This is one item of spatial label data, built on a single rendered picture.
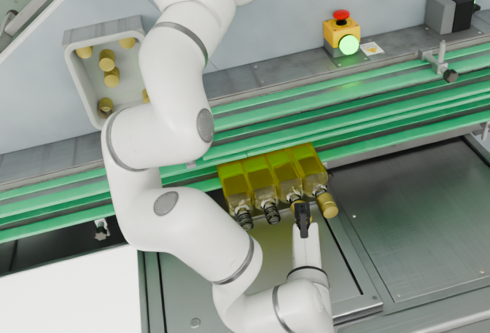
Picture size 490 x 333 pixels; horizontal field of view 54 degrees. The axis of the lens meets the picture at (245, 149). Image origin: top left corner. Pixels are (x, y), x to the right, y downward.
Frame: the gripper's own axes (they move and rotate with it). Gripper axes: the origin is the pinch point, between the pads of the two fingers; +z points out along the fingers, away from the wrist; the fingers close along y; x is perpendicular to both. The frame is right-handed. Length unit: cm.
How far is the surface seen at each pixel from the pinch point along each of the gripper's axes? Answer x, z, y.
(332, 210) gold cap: -6.2, 1.1, 0.4
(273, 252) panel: 7.0, 1.5, -12.8
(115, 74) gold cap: 40, 25, 23
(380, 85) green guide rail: -19.4, 26.0, 14.1
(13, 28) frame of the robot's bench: 90, 75, 15
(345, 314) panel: -7.1, -15.0, -12.2
